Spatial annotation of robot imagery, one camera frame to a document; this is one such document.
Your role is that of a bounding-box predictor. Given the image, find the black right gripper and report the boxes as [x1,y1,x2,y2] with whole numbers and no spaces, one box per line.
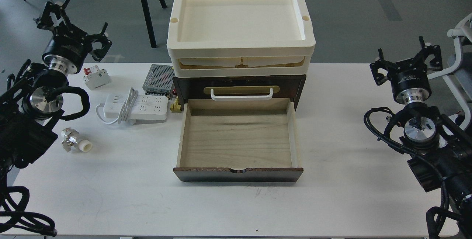
[369,36,443,104]

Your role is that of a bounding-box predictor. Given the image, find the open wooden drawer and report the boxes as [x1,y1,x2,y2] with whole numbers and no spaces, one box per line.
[173,98,303,182]

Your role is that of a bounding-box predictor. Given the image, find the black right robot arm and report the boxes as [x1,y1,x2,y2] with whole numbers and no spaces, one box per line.
[364,36,472,239]

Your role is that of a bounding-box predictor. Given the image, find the white power strip with cable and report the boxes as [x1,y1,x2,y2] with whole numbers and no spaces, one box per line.
[96,88,168,124]

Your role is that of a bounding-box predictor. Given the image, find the white circuit breaker red switch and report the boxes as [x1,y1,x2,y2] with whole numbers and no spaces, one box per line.
[84,65,112,90]

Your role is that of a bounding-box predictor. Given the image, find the white drawer handle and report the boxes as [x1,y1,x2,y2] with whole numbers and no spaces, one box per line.
[210,88,274,101]

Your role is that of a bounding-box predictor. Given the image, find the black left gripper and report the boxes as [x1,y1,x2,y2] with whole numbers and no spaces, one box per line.
[34,0,112,75]

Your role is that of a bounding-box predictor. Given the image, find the silver mesh power supply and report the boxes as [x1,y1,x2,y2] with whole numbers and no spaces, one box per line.
[143,64,175,97]

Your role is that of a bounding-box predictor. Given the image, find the white chair frame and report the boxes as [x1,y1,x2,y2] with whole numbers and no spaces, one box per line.
[428,14,472,130]

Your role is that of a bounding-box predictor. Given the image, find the brass fitting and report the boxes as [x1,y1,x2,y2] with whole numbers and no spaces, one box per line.
[170,88,182,113]

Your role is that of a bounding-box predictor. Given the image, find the white plastic pipe valve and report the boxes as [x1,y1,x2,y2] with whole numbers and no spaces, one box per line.
[61,127,93,153]

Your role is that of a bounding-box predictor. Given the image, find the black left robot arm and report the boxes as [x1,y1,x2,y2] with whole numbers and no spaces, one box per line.
[0,0,112,237]

